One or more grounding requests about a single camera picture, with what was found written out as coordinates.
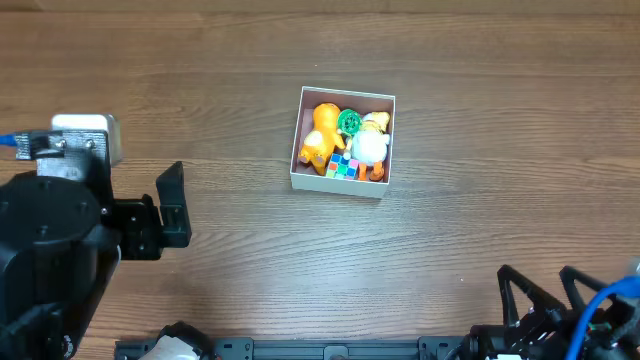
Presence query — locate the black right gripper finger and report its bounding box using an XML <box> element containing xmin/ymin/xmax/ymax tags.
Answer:
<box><xmin>558</xmin><ymin>265</ymin><xmax>614</xmax><ymax>311</ymax></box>
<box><xmin>496</xmin><ymin>264</ymin><xmax>569</xmax><ymax>331</ymax></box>

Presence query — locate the orange dinosaur toy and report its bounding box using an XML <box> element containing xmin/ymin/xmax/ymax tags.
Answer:
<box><xmin>298</xmin><ymin>103</ymin><xmax>346</xmax><ymax>176</ymax></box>

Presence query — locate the colourful puzzle cube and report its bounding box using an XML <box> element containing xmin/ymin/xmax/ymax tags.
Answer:
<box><xmin>325</xmin><ymin>153</ymin><xmax>359</xmax><ymax>180</ymax></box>

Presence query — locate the green round toy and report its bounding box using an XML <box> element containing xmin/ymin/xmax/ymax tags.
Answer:
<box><xmin>337</xmin><ymin>109</ymin><xmax>362</xmax><ymax>136</ymax></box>

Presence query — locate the white plush duck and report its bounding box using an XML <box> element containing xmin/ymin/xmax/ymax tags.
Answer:
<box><xmin>343</xmin><ymin>112</ymin><xmax>391</xmax><ymax>182</ymax></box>

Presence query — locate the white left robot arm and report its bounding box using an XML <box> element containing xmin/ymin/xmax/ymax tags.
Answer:
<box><xmin>1</xmin><ymin>163</ymin><xmax>567</xmax><ymax>359</ymax></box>

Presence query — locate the white cardboard box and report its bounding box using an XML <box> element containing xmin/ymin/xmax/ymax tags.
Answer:
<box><xmin>290</xmin><ymin>86</ymin><xmax>396</xmax><ymax>198</ymax></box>

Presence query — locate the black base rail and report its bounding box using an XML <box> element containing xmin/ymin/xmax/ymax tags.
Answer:
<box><xmin>114</xmin><ymin>322</ymin><xmax>463</xmax><ymax>360</ymax></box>

